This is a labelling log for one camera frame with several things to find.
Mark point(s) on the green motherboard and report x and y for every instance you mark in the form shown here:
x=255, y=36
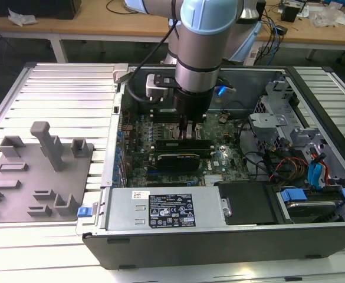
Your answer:
x=219, y=138

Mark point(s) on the wooden desk white legs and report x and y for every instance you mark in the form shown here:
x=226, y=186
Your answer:
x=86, y=26

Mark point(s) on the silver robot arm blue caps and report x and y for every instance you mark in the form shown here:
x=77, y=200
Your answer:
x=198, y=59

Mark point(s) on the blue case latch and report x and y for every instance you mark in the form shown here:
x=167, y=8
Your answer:
x=83, y=212

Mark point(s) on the grey metal bracket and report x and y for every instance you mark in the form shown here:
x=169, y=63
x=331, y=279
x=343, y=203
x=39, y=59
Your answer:
x=305, y=134

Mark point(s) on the small black box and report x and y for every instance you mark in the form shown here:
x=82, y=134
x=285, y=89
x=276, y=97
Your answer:
x=288, y=14

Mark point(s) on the grey metal drive cage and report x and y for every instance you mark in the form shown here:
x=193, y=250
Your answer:
x=263, y=121

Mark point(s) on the tall black box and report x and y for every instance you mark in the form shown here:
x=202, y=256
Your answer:
x=261, y=9

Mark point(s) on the small black adapter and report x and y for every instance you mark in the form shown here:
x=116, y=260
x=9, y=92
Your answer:
x=282, y=30

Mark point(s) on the hard disk in blue carrier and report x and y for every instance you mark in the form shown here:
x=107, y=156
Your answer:
x=293, y=195

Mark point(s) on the grey power supply with label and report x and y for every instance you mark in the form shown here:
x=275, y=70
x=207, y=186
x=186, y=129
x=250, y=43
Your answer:
x=125, y=212

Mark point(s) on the large black desk equipment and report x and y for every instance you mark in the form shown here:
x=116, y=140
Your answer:
x=42, y=7

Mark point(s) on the grey parts rack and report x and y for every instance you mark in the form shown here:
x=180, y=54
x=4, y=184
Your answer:
x=42, y=177

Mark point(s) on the black graphics card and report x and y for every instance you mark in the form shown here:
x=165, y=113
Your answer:
x=178, y=162

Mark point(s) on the black RAM slot bank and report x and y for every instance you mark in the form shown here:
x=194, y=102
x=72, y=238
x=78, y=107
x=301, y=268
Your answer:
x=184, y=150
x=164, y=118

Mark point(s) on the crumpled white paper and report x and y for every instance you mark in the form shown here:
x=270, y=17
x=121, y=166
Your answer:
x=21, y=18

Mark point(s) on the installed green RAM stick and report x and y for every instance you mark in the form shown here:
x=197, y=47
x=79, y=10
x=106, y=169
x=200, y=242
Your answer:
x=166, y=111

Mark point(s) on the CPU socket metal frame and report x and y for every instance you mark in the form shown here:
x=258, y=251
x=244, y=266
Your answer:
x=170, y=132

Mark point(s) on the silver finned heat sink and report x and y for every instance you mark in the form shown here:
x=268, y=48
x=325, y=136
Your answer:
x=213, y=179

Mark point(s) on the black open PC case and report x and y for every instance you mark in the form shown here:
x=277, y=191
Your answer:
x=190, y=250

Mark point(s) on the round coin battery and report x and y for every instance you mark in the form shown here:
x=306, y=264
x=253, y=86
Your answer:
x=223, y=118

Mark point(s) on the black plastic shroud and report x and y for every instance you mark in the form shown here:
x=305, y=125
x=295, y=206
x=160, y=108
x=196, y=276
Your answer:
x=249, y=203

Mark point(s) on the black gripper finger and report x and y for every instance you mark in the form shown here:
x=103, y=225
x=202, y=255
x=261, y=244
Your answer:
x=198, y=129
x=184, y=128

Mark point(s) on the clear plastic bags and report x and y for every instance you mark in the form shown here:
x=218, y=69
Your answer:
x=337, y=17

